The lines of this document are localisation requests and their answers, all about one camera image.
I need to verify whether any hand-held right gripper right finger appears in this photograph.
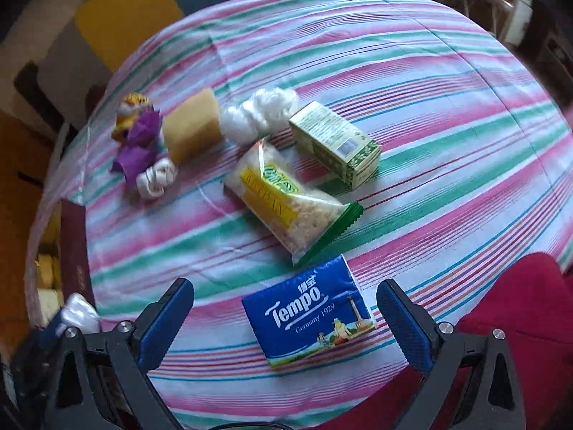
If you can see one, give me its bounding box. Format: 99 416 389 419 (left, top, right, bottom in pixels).
377 279 526 430

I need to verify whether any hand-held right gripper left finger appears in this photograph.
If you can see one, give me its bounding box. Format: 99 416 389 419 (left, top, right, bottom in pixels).
42 278 195 430

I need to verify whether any blue tissue pack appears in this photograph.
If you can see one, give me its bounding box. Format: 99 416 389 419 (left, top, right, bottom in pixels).
242 254 377 369

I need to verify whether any white knotted cloth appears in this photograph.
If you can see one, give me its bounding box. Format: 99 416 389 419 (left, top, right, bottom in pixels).
135 159 178 199

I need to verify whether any purple snack packet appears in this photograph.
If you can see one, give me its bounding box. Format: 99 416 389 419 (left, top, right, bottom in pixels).
111 110 164 180

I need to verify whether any pale green carton box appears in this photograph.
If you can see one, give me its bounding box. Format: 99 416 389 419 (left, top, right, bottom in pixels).
289 101 382 190

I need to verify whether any yellow plush toy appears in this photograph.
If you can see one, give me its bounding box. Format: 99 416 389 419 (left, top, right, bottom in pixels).
112 93 162 144

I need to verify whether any white crumpled wrapper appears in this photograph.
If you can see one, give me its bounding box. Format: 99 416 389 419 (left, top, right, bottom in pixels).
60 293 101 334

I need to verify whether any maroon flat box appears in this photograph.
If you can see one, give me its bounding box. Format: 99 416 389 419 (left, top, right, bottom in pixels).
60 201 97 305

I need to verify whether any red garment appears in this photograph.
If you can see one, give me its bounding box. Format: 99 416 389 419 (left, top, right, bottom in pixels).
403 253 573 430

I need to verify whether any clear noodle packet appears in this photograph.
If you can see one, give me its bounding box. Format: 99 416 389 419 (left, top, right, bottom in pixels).
223 139 364 266

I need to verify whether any yellow sponge block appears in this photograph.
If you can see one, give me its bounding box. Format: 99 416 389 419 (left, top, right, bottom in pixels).
162 88 225 165

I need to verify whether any wooden wardrobe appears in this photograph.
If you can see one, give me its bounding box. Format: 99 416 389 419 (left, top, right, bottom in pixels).
0 112 59 323

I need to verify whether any small white ball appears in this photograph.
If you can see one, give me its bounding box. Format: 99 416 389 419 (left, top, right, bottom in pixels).
219 87 300 144

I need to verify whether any grey yellow blue chair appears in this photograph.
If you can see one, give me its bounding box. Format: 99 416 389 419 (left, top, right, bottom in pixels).
27 0 354 121

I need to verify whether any white carton box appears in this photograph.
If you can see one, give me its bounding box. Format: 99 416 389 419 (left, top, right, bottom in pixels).
506 0 535 48

